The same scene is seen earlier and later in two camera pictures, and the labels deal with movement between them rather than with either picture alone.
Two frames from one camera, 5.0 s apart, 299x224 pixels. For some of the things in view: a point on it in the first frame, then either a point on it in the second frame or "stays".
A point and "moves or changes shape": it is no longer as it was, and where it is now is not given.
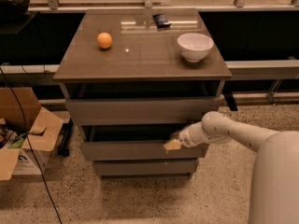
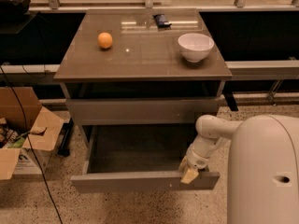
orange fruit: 104,40 stays
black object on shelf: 13,4 stays
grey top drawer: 141,111 stays
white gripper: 186,138 → 198,161
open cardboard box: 42,128 stays
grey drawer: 138,150 moves or changes shape
